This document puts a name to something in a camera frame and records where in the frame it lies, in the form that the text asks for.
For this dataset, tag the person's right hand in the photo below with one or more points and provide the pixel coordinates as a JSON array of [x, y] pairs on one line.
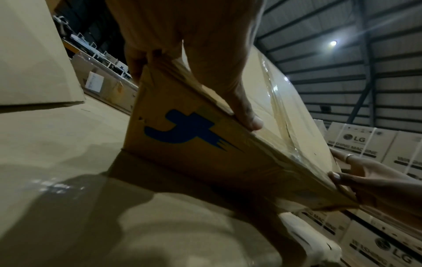
[[385, 187]]

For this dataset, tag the person's left hand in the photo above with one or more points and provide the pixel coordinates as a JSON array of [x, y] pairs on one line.
[[197, 31]]

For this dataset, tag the cardboard box with blue logo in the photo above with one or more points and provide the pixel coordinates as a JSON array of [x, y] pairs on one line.
[[184, 156]]

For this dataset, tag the white foam packing piece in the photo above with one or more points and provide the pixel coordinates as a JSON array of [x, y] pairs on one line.
[[306, 240]]

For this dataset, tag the white metal racks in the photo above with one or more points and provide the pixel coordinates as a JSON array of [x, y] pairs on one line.
[[99, 52]]

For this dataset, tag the cardboard box with white label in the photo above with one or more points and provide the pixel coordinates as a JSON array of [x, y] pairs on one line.
[[105, 83]]

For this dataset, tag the round ceiling lamp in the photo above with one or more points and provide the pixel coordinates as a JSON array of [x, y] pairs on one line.
[[333, 43]]

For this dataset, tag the plain tall cardboard box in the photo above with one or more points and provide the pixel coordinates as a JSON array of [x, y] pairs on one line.
[[29, 52]]

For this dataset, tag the large flat cardboard box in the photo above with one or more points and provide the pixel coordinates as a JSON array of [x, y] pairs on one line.
[[66, 156]]

